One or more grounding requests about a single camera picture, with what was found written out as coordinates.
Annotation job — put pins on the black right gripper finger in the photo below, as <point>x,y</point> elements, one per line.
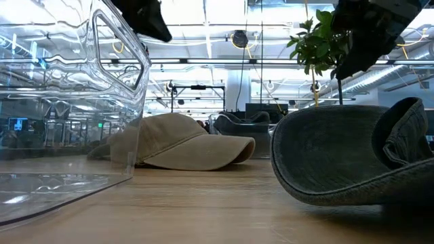
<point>363,45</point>

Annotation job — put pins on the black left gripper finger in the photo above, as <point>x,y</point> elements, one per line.
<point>156,23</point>

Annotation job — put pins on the beige baseball cap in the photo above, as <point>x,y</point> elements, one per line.
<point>190,145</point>

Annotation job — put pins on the green leafy plant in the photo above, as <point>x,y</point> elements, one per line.
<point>318,47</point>

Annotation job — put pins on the dark background monitor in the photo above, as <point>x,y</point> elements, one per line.
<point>266,109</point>

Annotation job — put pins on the clear plastic bin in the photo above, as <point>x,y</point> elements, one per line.
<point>237,145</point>
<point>51,101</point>

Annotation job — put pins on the lit computer monitor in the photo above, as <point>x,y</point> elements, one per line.
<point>17,124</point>

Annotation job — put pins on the silver ventilation duct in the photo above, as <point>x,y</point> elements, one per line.
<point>373,79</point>

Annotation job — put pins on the black background rig frame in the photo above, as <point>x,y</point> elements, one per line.
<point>198,87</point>

